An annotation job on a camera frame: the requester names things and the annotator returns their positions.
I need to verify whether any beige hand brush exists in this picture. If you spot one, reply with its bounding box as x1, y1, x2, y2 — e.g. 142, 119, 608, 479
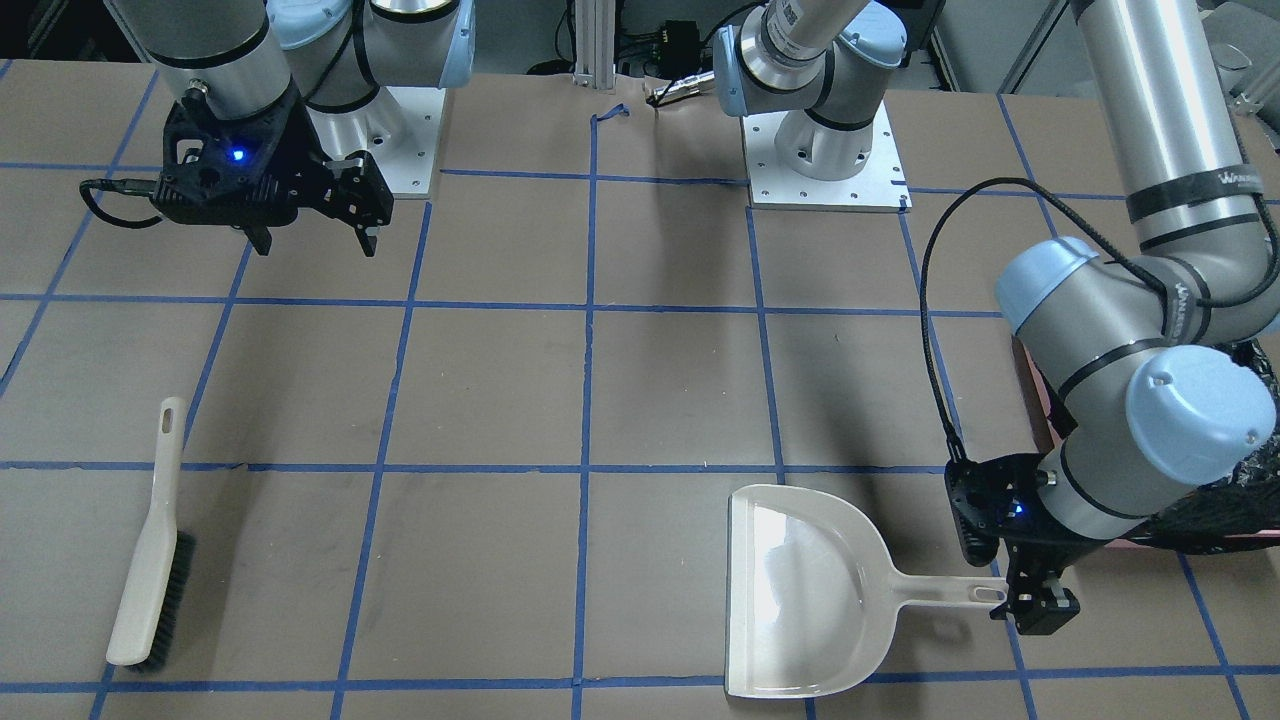
106, 397, 196, 674

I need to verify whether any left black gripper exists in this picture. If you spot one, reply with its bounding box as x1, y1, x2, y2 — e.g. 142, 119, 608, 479
943, 452, 1102, 635

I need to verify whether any beige plastic dustpan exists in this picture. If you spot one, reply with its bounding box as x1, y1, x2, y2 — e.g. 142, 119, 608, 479
724, 484, 1009, 700

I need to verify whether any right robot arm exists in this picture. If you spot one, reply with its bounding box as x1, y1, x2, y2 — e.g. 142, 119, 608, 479
79, 1, 476, 256

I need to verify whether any aluminium frame post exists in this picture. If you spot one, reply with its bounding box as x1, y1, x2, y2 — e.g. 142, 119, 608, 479
572, 0, 617, 94

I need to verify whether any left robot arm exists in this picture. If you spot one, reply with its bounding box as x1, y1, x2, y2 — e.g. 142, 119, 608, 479
919, 1, 1277, 635

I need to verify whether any pink bin with black bag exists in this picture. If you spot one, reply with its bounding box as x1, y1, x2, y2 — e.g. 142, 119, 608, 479
1020, 333, 1277, 542

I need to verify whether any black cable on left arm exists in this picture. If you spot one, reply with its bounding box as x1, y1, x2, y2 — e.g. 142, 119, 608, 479
918, 178, 1171, 471

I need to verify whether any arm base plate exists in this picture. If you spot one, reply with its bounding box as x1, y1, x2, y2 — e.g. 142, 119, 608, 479
308, 87, 448, 199
741, 102, 913, 213

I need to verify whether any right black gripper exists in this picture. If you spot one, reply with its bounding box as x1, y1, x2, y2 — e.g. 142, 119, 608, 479
150, 85, 394, 258

